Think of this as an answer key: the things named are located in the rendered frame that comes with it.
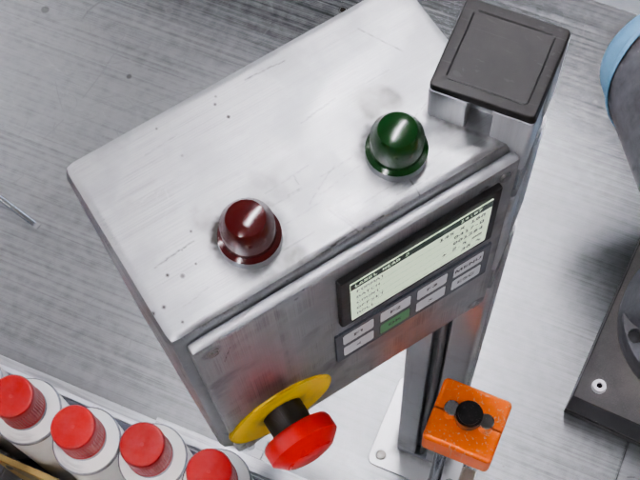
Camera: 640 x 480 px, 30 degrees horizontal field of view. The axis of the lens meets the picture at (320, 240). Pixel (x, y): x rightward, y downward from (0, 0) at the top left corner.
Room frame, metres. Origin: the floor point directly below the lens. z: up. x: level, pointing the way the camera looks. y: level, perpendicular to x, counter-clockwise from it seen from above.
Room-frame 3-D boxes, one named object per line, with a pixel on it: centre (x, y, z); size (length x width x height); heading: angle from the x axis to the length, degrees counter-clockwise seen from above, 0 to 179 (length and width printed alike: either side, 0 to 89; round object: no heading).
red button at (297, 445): (0.14, 0.02, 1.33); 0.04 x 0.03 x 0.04; 116
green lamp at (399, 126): (0.22, -0.04, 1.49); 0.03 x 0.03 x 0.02
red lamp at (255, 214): (0.19, 0.03, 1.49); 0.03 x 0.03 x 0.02
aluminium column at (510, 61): (0.24, -0.08, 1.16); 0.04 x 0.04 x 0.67; 61
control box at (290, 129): (0.22, 0.01, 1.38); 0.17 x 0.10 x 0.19; 116
